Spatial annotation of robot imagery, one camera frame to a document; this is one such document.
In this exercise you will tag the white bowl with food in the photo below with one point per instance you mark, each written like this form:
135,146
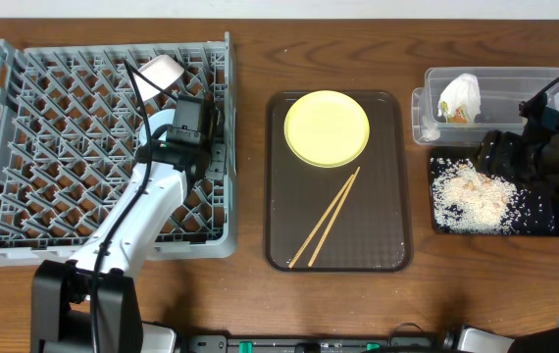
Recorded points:
162,71

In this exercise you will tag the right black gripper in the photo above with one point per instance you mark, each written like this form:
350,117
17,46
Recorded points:
493,154

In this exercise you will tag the dark brown serving tray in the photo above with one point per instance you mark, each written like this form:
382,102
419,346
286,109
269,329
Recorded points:
373,231

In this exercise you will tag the spilled rice food waste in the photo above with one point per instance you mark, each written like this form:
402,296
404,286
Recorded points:
471,201

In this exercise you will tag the black waste tray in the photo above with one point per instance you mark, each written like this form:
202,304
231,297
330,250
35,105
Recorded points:
544,216

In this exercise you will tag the green snack wrapper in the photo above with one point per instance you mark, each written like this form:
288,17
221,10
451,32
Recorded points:
459,116

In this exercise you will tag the white napkin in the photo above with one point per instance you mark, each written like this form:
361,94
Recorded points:
464,90

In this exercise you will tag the clear plastic bin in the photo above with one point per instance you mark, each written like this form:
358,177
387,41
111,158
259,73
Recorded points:
501,90

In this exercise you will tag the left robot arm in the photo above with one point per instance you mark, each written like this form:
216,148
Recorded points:
89,303

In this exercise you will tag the wooden chopstick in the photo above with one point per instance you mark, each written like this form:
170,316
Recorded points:
319,223
338,206

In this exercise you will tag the grey dishwasher rack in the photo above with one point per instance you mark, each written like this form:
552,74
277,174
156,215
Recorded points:
68,133

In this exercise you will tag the light blue bowl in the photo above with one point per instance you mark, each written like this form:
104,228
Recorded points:
160,121

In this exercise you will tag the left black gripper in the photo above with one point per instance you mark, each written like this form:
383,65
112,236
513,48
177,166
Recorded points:
217,160

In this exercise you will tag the yellow round plate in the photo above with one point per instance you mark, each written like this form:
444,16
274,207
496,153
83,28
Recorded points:
326,129

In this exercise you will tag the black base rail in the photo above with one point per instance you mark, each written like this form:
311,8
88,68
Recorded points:
250,344

